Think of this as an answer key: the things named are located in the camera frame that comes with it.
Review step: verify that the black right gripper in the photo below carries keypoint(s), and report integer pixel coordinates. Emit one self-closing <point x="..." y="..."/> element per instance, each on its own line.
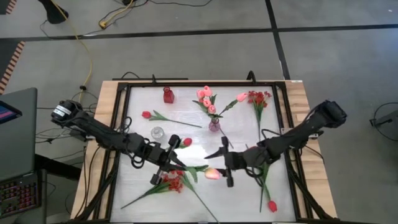
<point x="242" y="159"/>

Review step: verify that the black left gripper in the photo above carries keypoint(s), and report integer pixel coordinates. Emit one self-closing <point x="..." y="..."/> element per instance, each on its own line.
<point x="155" y="154"/>

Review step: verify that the pale peach artificial tulip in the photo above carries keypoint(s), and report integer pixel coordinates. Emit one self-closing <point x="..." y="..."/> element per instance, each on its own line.
<point x="213" y="173"/>

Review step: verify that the purple glass vase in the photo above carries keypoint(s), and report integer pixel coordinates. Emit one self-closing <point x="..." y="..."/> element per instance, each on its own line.
<point x="214" y="126"/>

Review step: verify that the pink artificial tulip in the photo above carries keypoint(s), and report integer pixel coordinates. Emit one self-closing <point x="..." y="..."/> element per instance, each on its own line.
<point x="206" y="103"/>
<point x="212" y="109"/>
<point x="242" y="97"/>

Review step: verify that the tulip stems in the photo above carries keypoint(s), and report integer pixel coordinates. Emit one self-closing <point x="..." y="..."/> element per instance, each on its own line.
<point x="200" y="94"/>

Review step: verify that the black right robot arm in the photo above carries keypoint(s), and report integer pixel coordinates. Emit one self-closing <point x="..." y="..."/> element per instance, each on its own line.
<point x="304" y="130"/>

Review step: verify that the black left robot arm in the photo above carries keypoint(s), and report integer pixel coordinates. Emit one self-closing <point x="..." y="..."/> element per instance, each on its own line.
<point x="99" y="133"/>

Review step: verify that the clear glass vase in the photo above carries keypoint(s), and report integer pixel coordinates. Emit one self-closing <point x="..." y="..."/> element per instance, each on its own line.
<point x="157" y="133"/>

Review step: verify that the red glass vase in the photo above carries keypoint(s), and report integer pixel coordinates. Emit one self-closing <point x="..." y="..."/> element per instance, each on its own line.
<point x="168" y="96"/>

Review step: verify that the black desk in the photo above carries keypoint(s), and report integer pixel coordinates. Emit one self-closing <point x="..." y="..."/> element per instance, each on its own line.
<point x="59" y="168"/>

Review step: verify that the grey laptop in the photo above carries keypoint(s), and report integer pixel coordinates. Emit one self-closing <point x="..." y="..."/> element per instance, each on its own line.
<point x="18" y="149"/>

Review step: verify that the backlit black keyboard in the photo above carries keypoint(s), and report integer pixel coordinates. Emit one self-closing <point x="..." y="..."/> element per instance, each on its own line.
<point x="18" y="196"/>

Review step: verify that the grey stand foot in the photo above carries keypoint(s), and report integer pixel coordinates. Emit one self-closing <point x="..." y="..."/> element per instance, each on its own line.
<point x="385" y="119"/>

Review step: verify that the lit monitor screen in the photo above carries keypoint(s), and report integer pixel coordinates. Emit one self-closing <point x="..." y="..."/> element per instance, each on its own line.
<point x="7" y="113"/>

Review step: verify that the black stand base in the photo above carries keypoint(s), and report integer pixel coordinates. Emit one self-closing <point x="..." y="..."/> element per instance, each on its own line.
<point x="54" y="14"/>

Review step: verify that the black orange-striped floor mat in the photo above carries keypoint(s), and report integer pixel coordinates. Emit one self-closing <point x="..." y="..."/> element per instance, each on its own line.
<point x="7" y="6"/>
<point x="9" y="59"/>

